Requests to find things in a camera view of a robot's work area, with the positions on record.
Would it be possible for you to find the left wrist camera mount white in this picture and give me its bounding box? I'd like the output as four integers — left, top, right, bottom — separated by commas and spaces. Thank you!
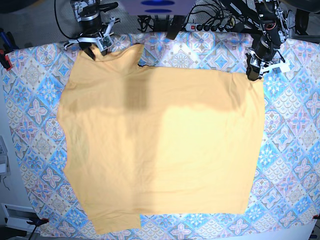
261, 62, 291, 73

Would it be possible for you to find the white box left lower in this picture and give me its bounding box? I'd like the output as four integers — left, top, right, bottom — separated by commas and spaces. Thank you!
0, 203, 38, 233

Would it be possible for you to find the red clamp left upper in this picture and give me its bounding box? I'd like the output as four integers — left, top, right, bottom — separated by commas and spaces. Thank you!
0, 49, 13, 71

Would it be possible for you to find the blue handled tool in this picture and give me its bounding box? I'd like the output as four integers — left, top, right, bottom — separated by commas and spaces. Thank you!
0, 28, 19, 52

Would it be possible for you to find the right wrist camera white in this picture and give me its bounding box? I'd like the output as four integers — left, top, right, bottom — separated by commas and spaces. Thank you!
97, 36, 113, 51

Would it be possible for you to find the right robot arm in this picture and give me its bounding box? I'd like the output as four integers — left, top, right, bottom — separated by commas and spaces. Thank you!
64, 0, 121, 60

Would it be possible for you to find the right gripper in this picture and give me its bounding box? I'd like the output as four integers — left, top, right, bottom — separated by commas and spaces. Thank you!
77, 23, 105, 60

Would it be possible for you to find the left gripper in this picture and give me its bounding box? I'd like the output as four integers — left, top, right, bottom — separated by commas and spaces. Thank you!
246, 41, 278, 81

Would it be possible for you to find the white power strip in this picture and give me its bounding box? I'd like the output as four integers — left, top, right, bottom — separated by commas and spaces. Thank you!
184, 22, 236, 32

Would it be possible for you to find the yellow T-shirt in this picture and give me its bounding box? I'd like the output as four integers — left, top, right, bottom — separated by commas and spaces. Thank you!
57, 44, 265, 234

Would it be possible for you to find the patterned blue tablecloth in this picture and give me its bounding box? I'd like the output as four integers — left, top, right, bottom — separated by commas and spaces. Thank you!
0, 40, 320, 240

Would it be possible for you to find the black mount post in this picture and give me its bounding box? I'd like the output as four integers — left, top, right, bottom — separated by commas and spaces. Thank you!
166, 15, 186, 40

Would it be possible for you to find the grey camera mount plate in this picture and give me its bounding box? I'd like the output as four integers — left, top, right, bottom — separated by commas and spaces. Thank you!
119, 0, 196, 16

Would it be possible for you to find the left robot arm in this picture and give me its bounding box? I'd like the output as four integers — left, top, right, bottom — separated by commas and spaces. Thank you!
246, 0, 290, 81

